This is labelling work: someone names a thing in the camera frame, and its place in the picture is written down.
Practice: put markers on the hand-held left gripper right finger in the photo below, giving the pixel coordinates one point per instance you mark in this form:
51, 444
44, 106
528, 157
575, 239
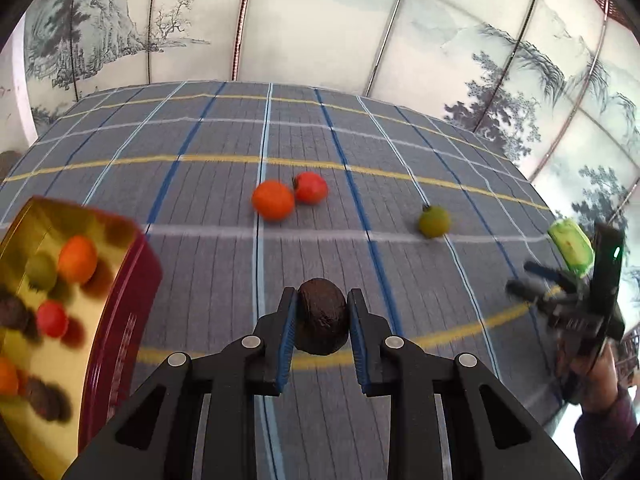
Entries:
357, 340

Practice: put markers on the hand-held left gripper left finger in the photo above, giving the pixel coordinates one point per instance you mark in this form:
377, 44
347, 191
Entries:
287, 340

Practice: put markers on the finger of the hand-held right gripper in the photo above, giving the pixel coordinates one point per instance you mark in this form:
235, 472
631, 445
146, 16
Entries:
547, 272
530, 293

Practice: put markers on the dark brown wrinkled fruit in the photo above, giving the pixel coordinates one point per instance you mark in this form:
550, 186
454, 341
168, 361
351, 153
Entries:
46, 399
322, 320
12, 312

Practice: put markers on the small green round fruit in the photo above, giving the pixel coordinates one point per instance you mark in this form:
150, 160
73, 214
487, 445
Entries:
434, 221

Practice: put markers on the orange tangerine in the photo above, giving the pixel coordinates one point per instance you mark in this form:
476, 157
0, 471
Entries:
77, 259
6, 376
272, 201

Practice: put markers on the red tomato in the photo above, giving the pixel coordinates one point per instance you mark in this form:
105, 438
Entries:
51, 319
311, 188

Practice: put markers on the red tin box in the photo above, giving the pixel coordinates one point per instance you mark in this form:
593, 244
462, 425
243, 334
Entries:
117, 320

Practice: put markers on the large green round fruit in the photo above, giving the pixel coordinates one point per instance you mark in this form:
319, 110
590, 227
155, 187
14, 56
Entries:
41, 272

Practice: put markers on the person's right forearm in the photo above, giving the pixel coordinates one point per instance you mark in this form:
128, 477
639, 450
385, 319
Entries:
607, 445

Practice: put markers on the person's right hand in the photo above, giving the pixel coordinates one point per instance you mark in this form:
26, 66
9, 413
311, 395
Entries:
602, 382

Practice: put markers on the green tissue pack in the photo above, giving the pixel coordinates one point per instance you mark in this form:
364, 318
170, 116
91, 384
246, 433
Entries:
570, 245

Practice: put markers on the grey plaid tablecloth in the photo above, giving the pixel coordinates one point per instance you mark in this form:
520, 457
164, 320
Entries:
225, 240

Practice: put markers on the landscape painted folding screen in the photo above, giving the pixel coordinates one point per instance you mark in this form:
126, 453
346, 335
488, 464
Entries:
325, 20

